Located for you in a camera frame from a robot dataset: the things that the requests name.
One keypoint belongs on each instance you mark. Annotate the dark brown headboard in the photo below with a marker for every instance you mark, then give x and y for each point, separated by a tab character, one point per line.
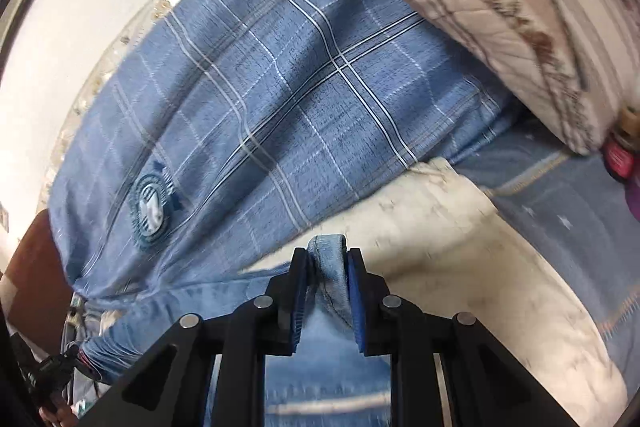
35	295

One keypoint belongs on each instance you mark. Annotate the light blue denim jeans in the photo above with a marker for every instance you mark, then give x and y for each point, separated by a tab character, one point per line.
327	382

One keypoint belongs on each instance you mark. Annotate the beige striped folded blanket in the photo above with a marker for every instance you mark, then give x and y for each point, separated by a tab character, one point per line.
573	63

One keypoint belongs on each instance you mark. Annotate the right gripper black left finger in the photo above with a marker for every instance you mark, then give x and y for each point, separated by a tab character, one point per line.
288	291

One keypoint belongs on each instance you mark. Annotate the cream leaf-print quilt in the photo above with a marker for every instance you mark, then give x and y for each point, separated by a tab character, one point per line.
439	242

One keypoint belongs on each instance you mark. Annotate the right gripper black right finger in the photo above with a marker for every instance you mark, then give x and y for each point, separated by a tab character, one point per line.
365	293

